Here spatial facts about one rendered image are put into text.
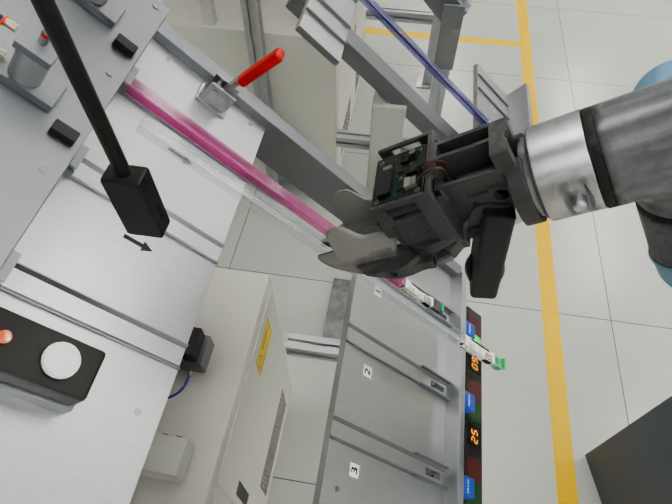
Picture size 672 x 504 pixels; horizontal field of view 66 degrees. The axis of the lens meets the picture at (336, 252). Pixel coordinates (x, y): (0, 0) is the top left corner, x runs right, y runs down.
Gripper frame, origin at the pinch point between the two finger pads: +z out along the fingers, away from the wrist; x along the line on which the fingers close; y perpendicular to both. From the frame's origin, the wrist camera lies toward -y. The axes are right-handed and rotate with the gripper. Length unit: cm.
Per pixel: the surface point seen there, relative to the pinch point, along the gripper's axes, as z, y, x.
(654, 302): -21, -131, -66
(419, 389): 2.6, -24.2, 4.2
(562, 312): 3, -115, -58
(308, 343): 45, -50, -21
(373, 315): 4.5, -14.7, -1.7
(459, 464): -0.7, -29.4, 11.9
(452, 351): 0.6, -29.5, -3.3
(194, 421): 36.4, -18.2, 8.5
